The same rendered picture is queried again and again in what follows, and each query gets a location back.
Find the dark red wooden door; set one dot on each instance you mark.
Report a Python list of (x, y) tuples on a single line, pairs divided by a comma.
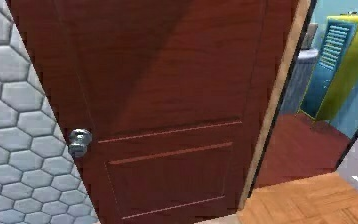
[(173, 83)]

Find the silver round door knob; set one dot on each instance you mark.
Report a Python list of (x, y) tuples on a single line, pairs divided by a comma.
[(78, 141)]

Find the grey blue round bin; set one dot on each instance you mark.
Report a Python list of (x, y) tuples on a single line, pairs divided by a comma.
[(298, 80)]

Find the yellow and blue cabinet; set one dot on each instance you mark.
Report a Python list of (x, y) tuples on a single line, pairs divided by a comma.
[(337, 70)]

